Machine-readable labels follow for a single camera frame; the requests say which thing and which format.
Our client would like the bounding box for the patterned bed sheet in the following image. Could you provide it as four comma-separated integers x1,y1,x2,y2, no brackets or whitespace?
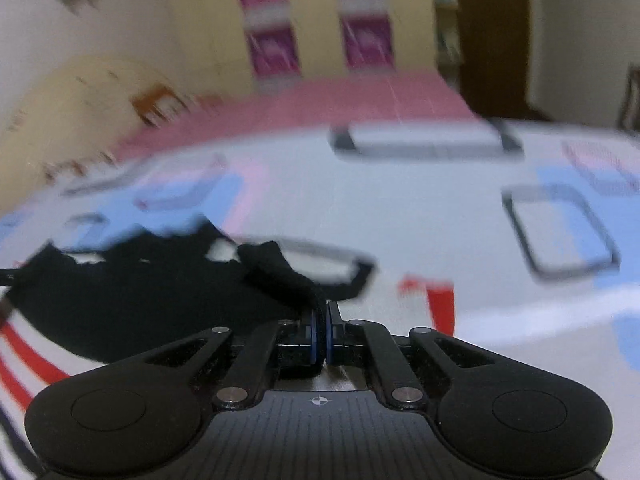
0,119,640,480

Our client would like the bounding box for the cream wardrobe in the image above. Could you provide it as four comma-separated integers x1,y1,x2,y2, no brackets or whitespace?
170,0,443,97

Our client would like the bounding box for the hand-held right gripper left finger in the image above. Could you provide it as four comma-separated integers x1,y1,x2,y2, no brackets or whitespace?
149,306,325,412

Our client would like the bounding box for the cream rounded headboard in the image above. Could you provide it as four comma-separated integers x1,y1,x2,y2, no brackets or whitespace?
0,55,201,211

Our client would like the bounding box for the brown patterned cushion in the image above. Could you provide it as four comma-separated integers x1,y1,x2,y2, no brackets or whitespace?
132,85,187,127

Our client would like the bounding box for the dark wooden chair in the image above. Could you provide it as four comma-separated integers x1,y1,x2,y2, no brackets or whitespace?
619,62,640,132

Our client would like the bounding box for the pink bed sheet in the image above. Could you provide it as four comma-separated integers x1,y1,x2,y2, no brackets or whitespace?
115,71,482,161

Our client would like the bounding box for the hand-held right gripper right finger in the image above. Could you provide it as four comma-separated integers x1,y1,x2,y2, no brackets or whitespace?
326,302,492,412

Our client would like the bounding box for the brown wooden door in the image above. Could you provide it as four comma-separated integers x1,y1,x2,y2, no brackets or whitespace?
452,0,540,122

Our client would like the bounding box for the striped knit sweater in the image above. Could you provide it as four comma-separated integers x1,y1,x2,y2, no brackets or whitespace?
0,224,457,480

